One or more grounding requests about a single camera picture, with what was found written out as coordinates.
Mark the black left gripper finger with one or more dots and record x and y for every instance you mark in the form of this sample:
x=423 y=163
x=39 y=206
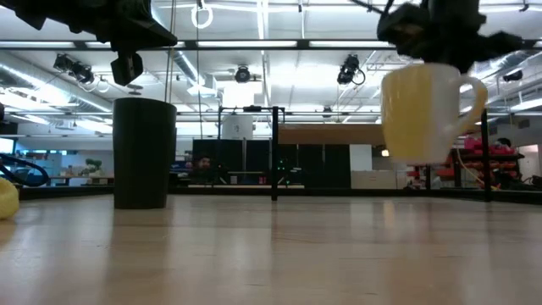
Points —
x=158 y=38

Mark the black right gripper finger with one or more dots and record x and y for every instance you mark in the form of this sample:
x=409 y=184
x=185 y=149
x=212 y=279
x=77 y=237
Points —
x=461 y=61

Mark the tall black cup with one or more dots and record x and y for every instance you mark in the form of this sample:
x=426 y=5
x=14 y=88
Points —
x=144 y=152

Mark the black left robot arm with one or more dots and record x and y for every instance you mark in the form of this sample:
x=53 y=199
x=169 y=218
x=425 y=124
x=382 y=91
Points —
x=42 y=10

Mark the black ceiling spotlight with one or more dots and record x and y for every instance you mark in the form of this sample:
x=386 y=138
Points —
x=349 y=70
x=513 y=75
x=76 y=68
x=242 y=74

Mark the person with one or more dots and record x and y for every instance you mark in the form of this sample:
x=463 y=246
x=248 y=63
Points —
x=203 y=163
x=504 y=146

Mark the red bin rack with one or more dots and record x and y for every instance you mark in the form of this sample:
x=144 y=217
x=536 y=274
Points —
x=504 y=150

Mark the green potted plant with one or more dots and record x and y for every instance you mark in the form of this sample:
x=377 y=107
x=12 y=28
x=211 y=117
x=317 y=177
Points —
x=92 y=166

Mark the beige cabinet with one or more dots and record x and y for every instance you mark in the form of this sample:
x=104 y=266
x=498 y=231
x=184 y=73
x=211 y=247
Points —
x=372 y=179

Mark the computer monitor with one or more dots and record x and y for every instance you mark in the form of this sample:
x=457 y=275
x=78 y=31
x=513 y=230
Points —
x=6 y=145

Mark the black cabinet row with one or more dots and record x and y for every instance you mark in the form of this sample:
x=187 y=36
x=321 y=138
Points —
x=313 y=165

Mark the small yellow cup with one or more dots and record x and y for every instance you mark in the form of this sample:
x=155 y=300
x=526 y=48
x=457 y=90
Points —
x=7 y=199

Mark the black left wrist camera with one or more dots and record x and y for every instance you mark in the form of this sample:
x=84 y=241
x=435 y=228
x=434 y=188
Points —
x=126 y=68

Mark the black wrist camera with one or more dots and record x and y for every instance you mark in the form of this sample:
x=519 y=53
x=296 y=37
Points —
x=126 y=68
x=400 y=25

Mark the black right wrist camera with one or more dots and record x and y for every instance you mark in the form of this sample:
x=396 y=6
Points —
x=400 y=25

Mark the black overhead frame bar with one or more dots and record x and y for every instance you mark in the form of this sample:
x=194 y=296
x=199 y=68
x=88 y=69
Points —
x=254 y=43

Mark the wooden shelf black metal frame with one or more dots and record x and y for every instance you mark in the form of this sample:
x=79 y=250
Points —
x=330 y=133

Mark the black table edge rail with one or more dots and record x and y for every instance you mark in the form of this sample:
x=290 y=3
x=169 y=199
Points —
x=339 y=193

